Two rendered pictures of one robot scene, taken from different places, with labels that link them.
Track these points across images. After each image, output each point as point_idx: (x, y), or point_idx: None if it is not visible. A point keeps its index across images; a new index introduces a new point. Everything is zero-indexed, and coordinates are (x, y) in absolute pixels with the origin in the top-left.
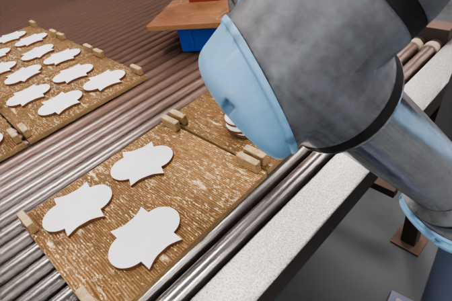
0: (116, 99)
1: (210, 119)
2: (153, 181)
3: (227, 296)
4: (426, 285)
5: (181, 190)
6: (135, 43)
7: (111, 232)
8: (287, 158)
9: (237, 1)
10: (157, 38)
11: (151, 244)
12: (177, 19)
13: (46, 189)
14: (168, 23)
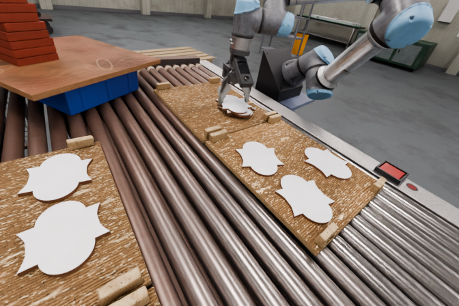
0: (118, 174)
1: (220, 123)
2: (279, 155)
3: (346, 148)
4: None
5: (288, 145)
6: None
7: (326, 177)
8: None
9: (277, 23)
10: None
11: (332, 160)
12: (60, 80)
13: (265, 240)
14: (61, 85)
